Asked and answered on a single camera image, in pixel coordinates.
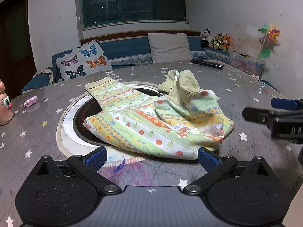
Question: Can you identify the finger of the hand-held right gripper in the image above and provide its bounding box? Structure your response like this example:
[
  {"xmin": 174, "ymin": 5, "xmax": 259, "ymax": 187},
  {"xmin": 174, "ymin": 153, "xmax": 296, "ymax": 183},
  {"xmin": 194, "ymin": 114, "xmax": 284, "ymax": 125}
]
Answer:
[
  {"xmin": 271, "ymin": 98, "xmax": 299, "ymax": 110},
  {"xmin": 242, "ymin": 107, "xmax": 273, "ymax": 125}
]

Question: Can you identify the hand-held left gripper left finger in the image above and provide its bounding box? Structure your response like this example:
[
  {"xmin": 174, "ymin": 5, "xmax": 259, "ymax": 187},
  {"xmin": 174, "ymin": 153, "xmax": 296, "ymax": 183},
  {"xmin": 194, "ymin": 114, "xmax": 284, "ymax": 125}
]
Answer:
[{"xmin": 30, "ymin": 147, "xmax": 122, "ymax": 195}]

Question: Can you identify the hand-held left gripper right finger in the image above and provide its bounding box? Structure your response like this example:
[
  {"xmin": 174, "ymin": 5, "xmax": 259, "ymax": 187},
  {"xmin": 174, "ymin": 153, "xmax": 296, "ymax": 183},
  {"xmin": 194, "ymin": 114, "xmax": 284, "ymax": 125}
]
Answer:
[{"xmin": 184, "ymin": 147, "xmax": 273, "ymax": 195}]

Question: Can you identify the patterned baby garment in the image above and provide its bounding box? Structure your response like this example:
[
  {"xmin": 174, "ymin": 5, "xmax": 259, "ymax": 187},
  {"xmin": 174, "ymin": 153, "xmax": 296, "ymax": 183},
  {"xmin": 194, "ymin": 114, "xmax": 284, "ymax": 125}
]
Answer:
[{"xmin": 85, "ymin": 69, "xmax": 236, "ymax": 161}]

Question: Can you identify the beige cloth on sofa arm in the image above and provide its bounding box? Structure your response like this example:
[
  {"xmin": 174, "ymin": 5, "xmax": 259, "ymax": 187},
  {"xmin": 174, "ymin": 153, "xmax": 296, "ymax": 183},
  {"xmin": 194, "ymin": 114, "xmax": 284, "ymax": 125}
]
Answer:
[{"xmin": 35, "ymin": 69, "xmax": 54, "ymax": 85}]

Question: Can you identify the grey star tablecloth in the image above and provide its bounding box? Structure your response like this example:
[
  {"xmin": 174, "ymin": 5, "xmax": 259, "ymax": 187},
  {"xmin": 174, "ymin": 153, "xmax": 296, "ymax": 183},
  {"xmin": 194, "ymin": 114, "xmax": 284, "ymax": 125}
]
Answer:
[{"xmin": 0, "ymin": 60, "xmax": 303, "ymax": 227}]

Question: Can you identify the round inset hotplate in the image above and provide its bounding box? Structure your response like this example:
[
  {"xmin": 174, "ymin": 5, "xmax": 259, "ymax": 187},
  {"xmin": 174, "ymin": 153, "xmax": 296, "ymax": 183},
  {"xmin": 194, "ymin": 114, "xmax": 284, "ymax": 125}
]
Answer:
[{"xmin": 57, "ymin": 82, "xmax": 171, "ymax": 166}]

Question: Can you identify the clear plastic storage box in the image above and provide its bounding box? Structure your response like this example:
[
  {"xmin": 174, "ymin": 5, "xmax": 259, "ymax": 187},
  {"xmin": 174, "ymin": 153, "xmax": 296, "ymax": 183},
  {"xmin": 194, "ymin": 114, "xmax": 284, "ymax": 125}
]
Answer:
[{"xmin": 230, "ymin": 51, "xmax": 266, "ymax": 77}]

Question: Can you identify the colourful pinwheel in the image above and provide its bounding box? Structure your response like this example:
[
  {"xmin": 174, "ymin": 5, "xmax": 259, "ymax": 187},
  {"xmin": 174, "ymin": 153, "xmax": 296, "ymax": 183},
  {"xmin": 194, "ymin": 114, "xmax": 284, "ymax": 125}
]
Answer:
[{"xmin": 257, "ymin": 23, "xmax": 281, "ymax": 61}]

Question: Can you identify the black remote control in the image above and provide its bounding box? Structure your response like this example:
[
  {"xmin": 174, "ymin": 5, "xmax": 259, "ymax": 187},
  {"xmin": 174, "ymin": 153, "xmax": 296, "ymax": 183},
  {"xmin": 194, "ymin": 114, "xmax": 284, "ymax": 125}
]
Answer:
[{"xmin": 191, "ymin": 59, "xmax": 224, "ymax": 70}]

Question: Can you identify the orange fox plush toy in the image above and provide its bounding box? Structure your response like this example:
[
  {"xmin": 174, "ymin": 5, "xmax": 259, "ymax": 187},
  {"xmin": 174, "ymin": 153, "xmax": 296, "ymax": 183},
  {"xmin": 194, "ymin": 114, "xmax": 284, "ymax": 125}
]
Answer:
[{"xmin": 220, "ymin": 34, "xmax": 231, "ymax": 52}]

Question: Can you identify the bear plush toy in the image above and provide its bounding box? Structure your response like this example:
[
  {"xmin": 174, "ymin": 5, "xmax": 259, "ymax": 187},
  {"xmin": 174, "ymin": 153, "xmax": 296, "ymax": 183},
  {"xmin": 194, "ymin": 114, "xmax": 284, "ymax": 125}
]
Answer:
[{"xmin": 209, "ymin": 33, "xmax": 225, "ymax": 50}]

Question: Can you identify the small pink wrapper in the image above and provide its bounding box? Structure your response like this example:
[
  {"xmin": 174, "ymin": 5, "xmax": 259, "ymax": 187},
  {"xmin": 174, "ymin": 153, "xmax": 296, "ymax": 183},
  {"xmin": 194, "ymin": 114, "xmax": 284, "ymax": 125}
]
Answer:
[{"xmin": 24, "ymin": 96, "xmax": 39, "ymax": 109}]

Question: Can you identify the panda plush toy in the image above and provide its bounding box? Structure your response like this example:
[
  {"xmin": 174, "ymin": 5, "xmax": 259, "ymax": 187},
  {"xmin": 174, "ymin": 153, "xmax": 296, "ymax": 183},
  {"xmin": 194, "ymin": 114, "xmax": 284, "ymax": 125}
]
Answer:
[{"xmin": 201, "ymin": 29, "xmax": 213, "ymax": 48}]

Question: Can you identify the butterfly print cushion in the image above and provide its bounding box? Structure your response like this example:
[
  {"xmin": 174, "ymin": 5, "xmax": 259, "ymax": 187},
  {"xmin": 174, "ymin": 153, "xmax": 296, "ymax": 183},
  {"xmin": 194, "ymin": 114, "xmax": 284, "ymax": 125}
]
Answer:
[{"xmin": 55, "ymin": 40, "xmax": 113, "ymax": 81}]

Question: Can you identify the pink cartoon face bottle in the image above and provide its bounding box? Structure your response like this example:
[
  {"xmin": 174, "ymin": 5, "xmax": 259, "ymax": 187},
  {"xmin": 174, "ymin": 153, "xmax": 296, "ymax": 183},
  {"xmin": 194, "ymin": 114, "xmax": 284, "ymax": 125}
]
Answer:
[{"xmin": 0, "ymin": 80, "xmax": 15, "ymax": 126}]

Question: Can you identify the plain beige cushion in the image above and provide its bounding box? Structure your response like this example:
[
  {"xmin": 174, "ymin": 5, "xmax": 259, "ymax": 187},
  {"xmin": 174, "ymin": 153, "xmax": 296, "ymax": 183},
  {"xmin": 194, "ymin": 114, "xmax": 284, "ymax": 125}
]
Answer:
[{"xmin": 148, "ymin": 33, "xmax": 193, "ymax": 64}]

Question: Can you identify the blue sofa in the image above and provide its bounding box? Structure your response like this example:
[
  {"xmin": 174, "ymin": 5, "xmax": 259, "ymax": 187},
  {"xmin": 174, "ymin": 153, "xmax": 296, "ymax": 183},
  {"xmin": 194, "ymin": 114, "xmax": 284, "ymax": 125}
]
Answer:
[{"xmin": 21, "ymin": 35, "xmax": 230, "ymax": 94}]

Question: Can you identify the dark wooden door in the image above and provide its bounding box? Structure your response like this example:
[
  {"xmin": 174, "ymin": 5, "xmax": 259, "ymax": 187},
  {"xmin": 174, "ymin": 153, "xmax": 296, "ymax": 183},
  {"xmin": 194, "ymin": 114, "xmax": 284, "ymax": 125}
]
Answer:
[{"xmin": 0, "ymin": 0, "xmax": 36, "ymax": 100}]

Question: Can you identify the dark window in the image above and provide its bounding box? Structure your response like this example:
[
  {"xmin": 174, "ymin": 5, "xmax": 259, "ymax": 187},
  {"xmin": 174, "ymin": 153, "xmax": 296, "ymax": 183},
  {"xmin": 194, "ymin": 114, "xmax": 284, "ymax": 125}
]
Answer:
[{"xmin": 81, "ymin": 0, "xmax": 186, "ymax": 30}]

